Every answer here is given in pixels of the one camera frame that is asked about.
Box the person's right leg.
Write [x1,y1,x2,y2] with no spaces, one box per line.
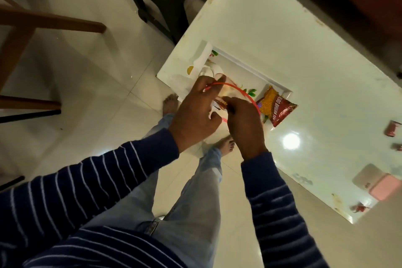
[147,135,236,268]

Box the white floral tray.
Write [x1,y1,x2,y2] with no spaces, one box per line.
[177,41,293,127]

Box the person's left leg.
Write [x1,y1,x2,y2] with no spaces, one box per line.
[80,93,181,237]

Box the person's right forearm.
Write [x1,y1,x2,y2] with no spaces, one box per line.
[241,151,330,268]

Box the pink box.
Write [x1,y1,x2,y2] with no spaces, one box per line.
[352,163,402,201]

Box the person's right hand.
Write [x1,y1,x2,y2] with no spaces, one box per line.
[222,96,268,162]

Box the clear zip bag red seal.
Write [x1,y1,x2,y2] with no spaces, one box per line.
[201,71,263,124]

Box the dark wooden chair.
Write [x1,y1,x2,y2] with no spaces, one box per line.
[0,176,26,192]

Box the person's left hand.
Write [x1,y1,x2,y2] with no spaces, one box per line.
[168,75,227,153]

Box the person's left forearm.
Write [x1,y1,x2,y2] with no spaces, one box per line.
[0,129,180,259]

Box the person's leg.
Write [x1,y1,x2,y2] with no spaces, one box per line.
[147,135,236,268]
[80,93,181,237]

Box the person's striped shirt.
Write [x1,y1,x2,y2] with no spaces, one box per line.
[22,226,188,268]

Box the wooden chair beige cushion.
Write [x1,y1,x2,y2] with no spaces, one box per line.
[0,0,107,124]

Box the aloo bhujia packet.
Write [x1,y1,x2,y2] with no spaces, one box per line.
[256,85,298,128]

